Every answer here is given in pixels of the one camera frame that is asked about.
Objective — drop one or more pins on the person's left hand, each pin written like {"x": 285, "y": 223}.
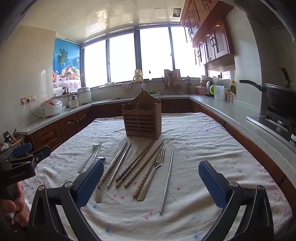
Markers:
{"x": 9, "y": 206}

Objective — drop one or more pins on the wooden lower kitchen cabinets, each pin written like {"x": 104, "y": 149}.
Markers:
{"x": 69, "y": 125}

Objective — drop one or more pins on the wooden cutting board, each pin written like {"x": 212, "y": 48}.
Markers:
{"x": 168, "y": 73}

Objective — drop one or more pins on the kitchen sink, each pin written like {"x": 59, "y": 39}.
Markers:
{"x": 118, "y": 99}

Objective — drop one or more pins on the metal chopstick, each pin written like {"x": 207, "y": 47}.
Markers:
{"x": 166, "y": 182}
{"x": 119, "y": 165}

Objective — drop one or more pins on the grey kitchen countertop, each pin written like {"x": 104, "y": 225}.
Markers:
{"x": 231, "y": 111}

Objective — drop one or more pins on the tropical fruit wall poster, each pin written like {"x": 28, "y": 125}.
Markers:
{"x": 66, "y": 58}

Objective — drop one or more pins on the green vegetable basket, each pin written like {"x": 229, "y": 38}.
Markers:
{"x": 153, "y": 93}

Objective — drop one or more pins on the metal kitchen faucet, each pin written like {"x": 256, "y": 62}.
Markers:
{"x": 137, "y": 76}

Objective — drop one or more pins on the wall socket with plug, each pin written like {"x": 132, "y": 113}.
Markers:
{"x": 220, "y": 75}

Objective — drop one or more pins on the metal fork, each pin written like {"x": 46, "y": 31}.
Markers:
{"x": 158, "y": 165}
{"x": 96, "y": 146}

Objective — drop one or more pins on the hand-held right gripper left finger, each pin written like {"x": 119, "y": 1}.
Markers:
{"x": 90, "y": 183}

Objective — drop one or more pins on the floral white tablecloth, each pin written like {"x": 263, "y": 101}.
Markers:
{"x": 196, "y": 139}

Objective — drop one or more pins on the beige lidded pot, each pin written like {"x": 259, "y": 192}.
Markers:
{"x": 204, "y": 80}

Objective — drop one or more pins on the red and white rice cooker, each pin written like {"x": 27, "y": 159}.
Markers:
{"x": 51, "y": 107}

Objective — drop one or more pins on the yellow oil bottle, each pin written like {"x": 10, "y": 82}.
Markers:
{"x": 232, "y": 86}

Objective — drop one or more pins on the row of spice jars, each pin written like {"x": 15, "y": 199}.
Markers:
{"x": 229, "y": 97}

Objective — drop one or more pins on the wooden utensil holder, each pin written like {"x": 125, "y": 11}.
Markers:
{"x": 141, "y": 122}

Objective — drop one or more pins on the steel electric kettle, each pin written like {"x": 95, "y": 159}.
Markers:
{"x": 208, "y": 87}

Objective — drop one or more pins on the wooden kitchen cabinets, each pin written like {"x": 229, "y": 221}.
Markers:
{"x": 69, "y": 125}
{"x": 217, "y": 39}

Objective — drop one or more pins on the kitchen window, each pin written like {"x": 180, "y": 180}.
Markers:
{"x": 150, "y": 53}

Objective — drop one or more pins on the pink basin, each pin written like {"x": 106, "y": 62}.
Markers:
{"x": 200, "y": 90}

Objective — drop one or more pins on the black wok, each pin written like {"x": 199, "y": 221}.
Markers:
{"x": 277, "y": 95}

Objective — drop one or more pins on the yellow detergent bottle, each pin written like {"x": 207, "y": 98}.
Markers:
{"x": 138, "y": 73}

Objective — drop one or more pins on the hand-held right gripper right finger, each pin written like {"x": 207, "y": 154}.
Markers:
{"x": 212, "y": 185}

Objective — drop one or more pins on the wall power socket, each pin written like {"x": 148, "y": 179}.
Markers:
{"x": 28, "y": 99}

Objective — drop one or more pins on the white bowls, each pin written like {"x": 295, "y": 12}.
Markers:
{"x": 109, "y": 84}

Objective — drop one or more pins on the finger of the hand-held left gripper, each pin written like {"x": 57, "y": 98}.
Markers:
{"x": 22, "y": 148}
{"x": 41, "y": 153}

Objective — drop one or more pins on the metal spoon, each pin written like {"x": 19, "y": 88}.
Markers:
{"x": 98, "y": 197}

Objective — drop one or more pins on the wooden upper kitchen cabinets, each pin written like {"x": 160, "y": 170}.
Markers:
{"x": 217, "y": 39}

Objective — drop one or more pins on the gas stove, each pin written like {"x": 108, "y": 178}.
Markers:
{"x": 277, "y": 122}

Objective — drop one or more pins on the white electric cooker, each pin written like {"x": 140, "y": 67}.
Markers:
{"x": 84, "y": 95}

